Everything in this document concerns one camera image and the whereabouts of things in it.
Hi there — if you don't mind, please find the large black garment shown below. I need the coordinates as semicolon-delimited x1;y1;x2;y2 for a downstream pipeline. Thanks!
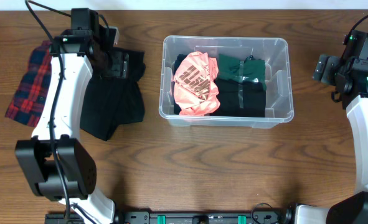
80;48;146;141

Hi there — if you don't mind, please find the dark navy garment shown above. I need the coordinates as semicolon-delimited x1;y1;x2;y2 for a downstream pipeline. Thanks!
172;54;187;115

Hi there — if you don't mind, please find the pink shirt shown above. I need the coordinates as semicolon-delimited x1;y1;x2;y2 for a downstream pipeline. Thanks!
173;51;220;116

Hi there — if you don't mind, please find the black garment with tape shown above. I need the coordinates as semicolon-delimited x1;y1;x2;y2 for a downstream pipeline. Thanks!
210;79;266;118

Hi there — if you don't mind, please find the red plaid shirt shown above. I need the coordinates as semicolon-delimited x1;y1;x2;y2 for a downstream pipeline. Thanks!
5;40;52;127

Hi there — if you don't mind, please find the dark green shirt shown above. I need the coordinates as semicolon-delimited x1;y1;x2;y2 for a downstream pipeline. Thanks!
217;54;267;90

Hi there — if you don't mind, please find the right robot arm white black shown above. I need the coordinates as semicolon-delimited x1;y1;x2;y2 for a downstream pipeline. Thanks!
291;29;368;223

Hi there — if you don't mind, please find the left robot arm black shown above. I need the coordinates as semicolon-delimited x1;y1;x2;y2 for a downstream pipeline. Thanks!
15;8;128;223

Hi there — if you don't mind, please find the clear plastic storage bin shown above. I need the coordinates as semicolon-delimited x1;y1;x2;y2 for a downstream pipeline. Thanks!
159;35;295;129

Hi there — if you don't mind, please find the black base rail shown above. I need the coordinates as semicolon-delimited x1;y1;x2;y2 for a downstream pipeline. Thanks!
44;210;296;224

